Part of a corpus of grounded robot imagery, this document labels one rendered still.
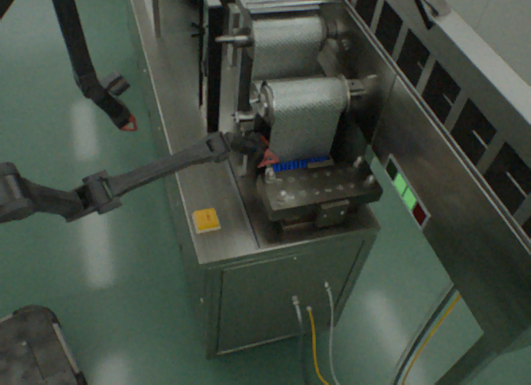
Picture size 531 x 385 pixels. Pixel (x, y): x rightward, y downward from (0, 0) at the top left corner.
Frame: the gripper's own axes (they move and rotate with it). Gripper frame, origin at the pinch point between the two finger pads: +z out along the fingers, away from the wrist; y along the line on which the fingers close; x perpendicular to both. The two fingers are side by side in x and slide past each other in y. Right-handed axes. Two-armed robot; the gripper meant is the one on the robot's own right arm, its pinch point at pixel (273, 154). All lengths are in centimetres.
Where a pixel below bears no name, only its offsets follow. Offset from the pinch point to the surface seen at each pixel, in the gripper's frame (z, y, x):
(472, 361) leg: 55, 75, -2
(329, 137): 14.8, 0.2, 13.8
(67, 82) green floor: -12, -195, -131
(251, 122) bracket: -8.2, -9.4, 3.2
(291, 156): 6.9, 0.2, 1.5
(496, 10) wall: 266, -189, 67
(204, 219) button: -15.0, 10.6, -26.4
